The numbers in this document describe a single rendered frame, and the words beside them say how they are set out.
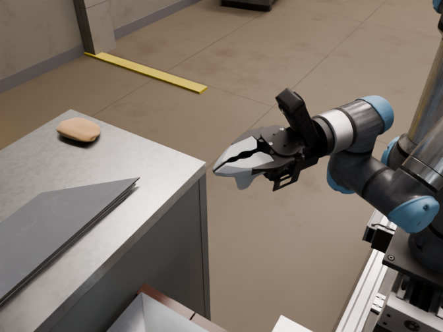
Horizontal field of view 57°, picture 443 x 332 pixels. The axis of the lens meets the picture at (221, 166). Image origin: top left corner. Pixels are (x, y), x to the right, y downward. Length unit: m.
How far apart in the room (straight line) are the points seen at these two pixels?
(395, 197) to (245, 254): 1.66
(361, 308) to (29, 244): 1.41
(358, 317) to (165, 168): 1.12
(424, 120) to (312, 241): 1.58
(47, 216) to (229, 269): 1.33
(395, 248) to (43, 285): 0.85
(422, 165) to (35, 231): 0.89
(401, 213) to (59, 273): 0.75
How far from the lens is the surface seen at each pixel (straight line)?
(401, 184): 0.76
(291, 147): 0.65
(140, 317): 1.15
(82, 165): 1.32
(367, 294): 2.03
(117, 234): 1.08
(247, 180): 0.64
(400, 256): 1.11
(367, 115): 0.76
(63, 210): 1.15
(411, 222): 0.75
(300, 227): 2.52
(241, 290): 2.21
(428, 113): 0.98
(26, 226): 1.15
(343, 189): 0.84
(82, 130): 1.41
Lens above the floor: 1.85
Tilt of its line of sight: 40 degrees down
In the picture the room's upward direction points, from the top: straight up
